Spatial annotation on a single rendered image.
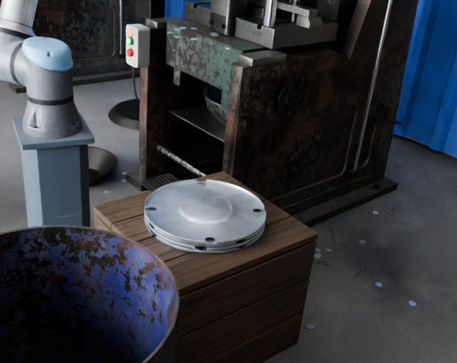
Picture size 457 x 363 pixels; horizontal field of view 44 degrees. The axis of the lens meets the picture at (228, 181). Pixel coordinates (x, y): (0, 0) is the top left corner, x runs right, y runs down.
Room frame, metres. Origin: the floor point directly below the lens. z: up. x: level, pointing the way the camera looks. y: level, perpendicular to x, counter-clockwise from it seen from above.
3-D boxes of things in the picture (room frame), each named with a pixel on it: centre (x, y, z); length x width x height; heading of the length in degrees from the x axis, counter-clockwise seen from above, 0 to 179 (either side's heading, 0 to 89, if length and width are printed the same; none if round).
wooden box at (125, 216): (1.16, 0.05, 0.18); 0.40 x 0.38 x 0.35; 131
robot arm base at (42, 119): (1.39, 0.49, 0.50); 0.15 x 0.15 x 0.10
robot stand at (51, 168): (1.39, 0.49, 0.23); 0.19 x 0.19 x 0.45; 27
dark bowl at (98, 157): (1.95, 0.59, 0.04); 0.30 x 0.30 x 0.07
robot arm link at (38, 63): (1.39, 0.49, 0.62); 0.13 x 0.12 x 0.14; 68
